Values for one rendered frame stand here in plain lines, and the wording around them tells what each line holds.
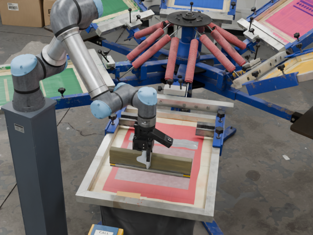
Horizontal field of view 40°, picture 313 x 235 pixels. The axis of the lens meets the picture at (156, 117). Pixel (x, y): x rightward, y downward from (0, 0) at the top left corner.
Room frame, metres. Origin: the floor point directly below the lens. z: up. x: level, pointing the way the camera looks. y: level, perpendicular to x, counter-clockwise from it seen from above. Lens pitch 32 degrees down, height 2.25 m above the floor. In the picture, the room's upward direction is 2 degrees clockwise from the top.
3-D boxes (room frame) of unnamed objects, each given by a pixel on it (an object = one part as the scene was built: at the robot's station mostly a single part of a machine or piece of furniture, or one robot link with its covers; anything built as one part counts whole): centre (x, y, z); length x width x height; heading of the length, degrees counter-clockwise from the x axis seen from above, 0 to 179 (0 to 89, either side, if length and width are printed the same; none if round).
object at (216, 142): (1.91, -0.33, 0.98); 0.30 x 0.05 x 0.07; 171
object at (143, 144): (1.48, 0.05, 1.23); 0.09 x 0.08 x 0.12; 81
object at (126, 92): (1.53, 0.13, 1.39); 0.11 x 0.11 x 0.08; 52
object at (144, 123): (1.48, 0.04, 1.32); 0.08 x 0.08 x 0.05
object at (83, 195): (1.72, -0.02, 0.97); 0.79 x 0.58 x 0.04; 171
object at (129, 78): (2.54, 0.39, 0.90); 1.24 x 0.06 x 0.06; 111
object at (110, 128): (2.00, 0.22, 0.98); 0.30 x 0.05 x 0.07; 171
